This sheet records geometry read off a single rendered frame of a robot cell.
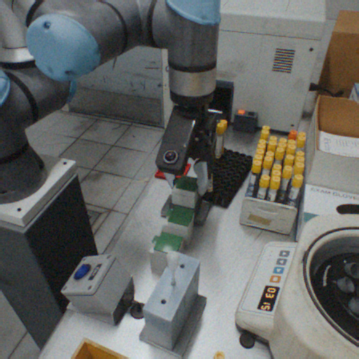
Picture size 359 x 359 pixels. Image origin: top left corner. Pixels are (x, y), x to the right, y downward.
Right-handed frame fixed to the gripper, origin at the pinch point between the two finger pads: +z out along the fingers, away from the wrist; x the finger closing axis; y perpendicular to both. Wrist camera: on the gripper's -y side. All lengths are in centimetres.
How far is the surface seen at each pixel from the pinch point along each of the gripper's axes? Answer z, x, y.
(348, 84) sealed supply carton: 4, -35, 75
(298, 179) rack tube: -5.5, -19.9, 3.1
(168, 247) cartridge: -0.6, -1.7, -14.8
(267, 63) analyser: -12.6, -8.9, 37.8
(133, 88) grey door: 63, 93, 164
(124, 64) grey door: 46, 98, 164
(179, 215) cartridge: -0.6, -1.3, -7.6
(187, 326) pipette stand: 5.1, -7.9, -23.7
